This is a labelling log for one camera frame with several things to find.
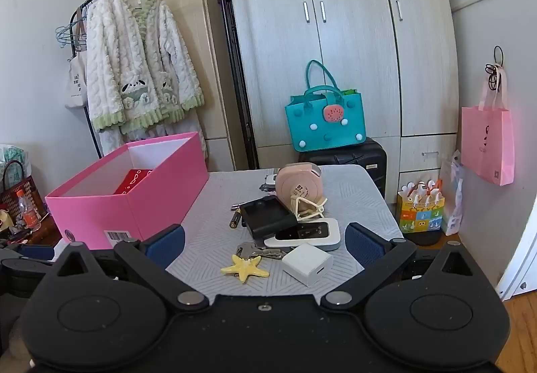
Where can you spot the white fluffy pants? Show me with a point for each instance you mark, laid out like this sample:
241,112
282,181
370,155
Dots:
113,140

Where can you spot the red label water bottle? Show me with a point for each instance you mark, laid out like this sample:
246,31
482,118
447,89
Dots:
28,211

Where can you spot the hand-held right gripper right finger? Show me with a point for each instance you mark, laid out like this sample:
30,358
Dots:
364,246

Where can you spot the pink storage box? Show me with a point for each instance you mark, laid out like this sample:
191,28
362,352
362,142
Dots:
126,213

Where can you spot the beige wooden cabinet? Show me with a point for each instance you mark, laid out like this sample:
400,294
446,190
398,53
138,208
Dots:
212,62

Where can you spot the white canvas tote bag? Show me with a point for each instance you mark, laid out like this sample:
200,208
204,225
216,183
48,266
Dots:
75,83

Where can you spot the white fluffy cardigan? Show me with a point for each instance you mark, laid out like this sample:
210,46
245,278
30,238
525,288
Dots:
138,62

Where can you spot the brown wooden side table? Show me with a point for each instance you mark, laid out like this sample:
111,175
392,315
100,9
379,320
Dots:
42,234

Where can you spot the pink round case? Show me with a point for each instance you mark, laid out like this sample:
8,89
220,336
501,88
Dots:
298,186

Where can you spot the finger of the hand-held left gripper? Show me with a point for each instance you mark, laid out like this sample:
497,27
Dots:
37,252

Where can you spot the white wooden wardrobe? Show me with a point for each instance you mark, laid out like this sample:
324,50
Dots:
348,41

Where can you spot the grey patterned tablecloth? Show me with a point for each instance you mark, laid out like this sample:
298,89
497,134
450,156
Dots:
356,197

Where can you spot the brown woven handbag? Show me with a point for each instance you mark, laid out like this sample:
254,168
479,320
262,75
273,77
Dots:
14,188

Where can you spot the black power bank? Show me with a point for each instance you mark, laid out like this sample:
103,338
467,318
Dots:
266,215

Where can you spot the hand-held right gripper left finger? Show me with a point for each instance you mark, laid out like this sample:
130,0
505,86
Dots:
167,246

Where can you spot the red printed sheet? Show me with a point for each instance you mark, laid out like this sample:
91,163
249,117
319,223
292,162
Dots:
136,181

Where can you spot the black and gold battery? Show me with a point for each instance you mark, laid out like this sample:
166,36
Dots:
233,218

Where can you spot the bunch of silver keys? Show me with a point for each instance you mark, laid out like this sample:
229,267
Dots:
256,250

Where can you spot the white charger cube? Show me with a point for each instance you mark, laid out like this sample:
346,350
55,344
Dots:
308,264

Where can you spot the yellow starfish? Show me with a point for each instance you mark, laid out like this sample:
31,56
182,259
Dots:
245,268

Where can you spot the teal felt tote bag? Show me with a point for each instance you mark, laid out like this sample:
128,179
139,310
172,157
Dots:
325,121

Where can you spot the colourful gift bag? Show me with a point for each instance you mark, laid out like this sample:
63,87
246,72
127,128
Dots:
419,213

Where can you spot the white door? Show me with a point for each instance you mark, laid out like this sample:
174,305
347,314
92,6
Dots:
522,259

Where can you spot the white pocket router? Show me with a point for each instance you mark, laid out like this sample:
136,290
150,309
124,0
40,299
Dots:
304,235

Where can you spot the white plastic bag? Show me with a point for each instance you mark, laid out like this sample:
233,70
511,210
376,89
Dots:
455,197

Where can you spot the black clothes rack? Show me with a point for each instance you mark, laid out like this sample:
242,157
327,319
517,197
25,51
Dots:
235,62

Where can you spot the green and white bag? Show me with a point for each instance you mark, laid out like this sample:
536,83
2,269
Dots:
12,155

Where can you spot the cream folding phone stand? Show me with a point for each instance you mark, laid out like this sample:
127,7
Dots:
306,209

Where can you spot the pink shopping bag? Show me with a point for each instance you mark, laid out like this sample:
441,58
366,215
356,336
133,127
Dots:
488,142

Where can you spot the black suitcase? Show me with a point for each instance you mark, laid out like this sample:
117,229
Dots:
369,163

